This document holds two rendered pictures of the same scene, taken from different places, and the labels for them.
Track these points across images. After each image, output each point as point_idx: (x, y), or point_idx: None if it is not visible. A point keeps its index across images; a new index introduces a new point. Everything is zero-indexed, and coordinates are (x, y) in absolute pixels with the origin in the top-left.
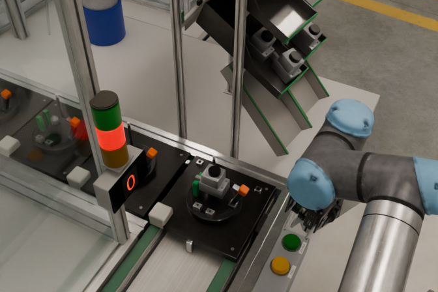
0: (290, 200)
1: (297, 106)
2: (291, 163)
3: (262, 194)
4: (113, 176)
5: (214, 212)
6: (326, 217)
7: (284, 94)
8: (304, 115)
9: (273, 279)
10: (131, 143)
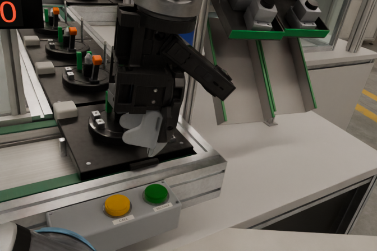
0: (111, 55)
1: (266, 87)
2: (244, 162)
3: (173, 144)
4: None
5: (104, 126)
6: (161, 120)
7: (258, 73)
8: (270, 100)
9: (95, 213)
10: (104, 65)
